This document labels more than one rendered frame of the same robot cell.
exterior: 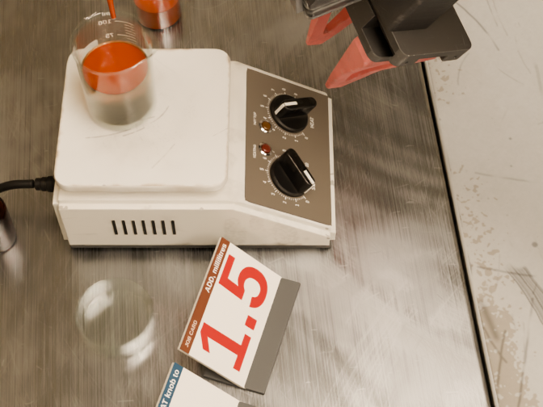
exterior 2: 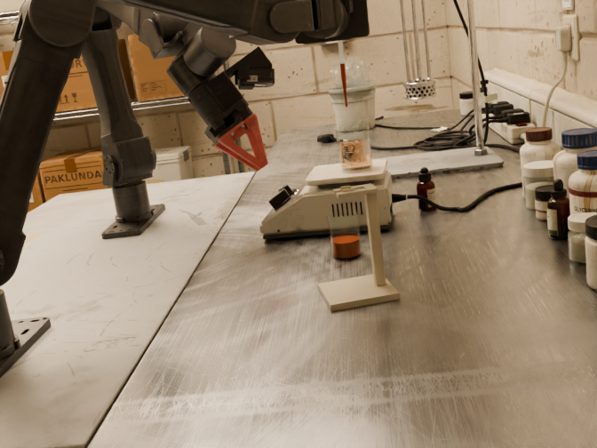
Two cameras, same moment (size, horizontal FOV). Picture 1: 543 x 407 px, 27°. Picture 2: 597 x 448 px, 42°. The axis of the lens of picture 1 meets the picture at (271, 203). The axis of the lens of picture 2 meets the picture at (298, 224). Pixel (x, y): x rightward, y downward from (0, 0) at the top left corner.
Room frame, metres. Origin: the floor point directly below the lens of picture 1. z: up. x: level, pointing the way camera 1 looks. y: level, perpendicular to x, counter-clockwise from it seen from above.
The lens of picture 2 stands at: (1.64, 0.23, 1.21)
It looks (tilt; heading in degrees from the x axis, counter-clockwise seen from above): 14 degrees down; 191
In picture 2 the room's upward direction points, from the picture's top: 8 degrees counter-clockwise
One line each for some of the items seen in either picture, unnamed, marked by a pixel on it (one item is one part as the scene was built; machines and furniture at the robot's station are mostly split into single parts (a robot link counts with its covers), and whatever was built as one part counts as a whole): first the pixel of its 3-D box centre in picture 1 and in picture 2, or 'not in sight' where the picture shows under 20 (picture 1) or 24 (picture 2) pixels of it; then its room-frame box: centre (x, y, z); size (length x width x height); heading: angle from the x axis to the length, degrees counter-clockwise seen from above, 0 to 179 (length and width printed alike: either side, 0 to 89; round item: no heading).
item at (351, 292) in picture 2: not in sight; (351, 242); (0.79, 0.12, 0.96); 0.08 x 0.08 x 0.13; 18
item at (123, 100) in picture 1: (120, 73); (352, 146); (0.47, 0.10, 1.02); 0.06 x 0.05 x 0.08; 80
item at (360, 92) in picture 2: not in sight; (352, 92); (-0.62, 0.00, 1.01); 0.14 x 0.14 x 0.21
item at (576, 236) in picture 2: not in sight; (588, 238); (0.72, 0.40, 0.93); 0.05 x 0.05 x 0.05
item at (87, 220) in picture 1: (185, 151); (334, 200); (0.46, 0.06, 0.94); 0.22 x 0.13 x 0.08; 90
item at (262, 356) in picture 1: (241, 315); not in sight; (0.34, 0.02, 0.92); 0.09 x 0.06 x 0.04; 163
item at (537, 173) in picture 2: not in sight; (544, 186); (0.46, 0.38, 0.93); 0.06 x 0.06 x 0.07
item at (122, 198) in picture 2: not in sight; (131, 202); (0.33, -0.33, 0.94); 0.20 x 0.07 x 0.08; 5
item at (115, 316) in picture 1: (115, 317); not in sight; (0.34, 0.11, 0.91); 0.06 x 0.06 x 0.02
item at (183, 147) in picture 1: (145, 117); (347, 172); (0.46, 0.09, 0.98); 0.12 x 0.12 x 0.01; 0
